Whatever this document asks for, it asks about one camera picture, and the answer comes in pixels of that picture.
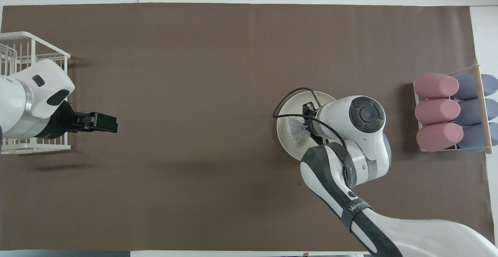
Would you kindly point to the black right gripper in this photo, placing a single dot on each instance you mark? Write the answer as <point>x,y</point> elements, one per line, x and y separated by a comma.
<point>314,120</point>

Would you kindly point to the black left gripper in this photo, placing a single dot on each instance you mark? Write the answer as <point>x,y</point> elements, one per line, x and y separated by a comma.
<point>64,122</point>

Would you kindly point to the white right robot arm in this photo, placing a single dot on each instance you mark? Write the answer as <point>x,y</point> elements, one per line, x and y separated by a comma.
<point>334,113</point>

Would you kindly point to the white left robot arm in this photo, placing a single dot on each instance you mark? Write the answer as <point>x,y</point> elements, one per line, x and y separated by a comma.
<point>23,101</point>

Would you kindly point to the cream round plate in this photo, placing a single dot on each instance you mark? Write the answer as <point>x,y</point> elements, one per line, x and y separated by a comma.
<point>290,109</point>

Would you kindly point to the brown table mat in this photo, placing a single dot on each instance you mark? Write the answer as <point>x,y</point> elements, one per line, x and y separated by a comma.
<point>194,93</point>

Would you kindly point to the pink plastic cup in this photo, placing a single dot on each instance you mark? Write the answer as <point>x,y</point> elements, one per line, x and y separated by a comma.
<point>439,137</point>
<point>435,85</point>
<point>437,111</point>

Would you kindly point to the blue plastic cup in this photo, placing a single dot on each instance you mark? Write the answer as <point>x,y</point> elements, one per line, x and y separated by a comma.
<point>470,112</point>
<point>472,138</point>
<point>470,87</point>

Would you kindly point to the cup rack with wooden rod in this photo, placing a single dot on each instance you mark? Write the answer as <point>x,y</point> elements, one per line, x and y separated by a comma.
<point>482,105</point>

